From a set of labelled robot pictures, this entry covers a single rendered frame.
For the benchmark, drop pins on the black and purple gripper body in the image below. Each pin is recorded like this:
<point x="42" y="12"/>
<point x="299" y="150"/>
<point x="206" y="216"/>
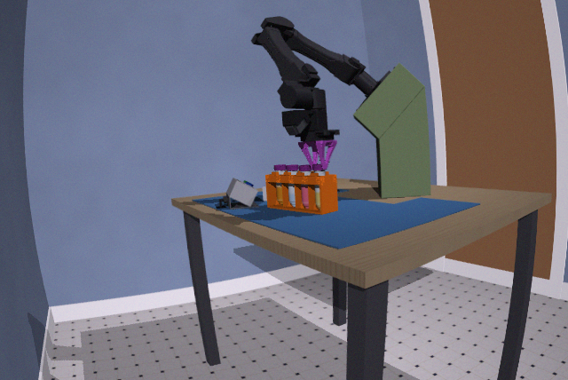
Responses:
<point x="315" y="135"/>

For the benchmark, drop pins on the blue flat mat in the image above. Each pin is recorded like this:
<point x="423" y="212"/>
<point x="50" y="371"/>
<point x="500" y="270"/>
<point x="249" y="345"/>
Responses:
<point x="356" y="221"/>

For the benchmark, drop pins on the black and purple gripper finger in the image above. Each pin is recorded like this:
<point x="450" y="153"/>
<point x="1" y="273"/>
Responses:
<point x="304" y="147"/>
<point x="321" y="150"/>

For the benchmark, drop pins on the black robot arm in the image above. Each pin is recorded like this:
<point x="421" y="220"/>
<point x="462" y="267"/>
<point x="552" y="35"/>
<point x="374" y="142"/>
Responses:
<point x="302" y="94"/>

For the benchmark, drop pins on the white control panel with green and blue buttons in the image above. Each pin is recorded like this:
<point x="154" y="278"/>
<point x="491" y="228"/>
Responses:
<point x="243" y="192"/>

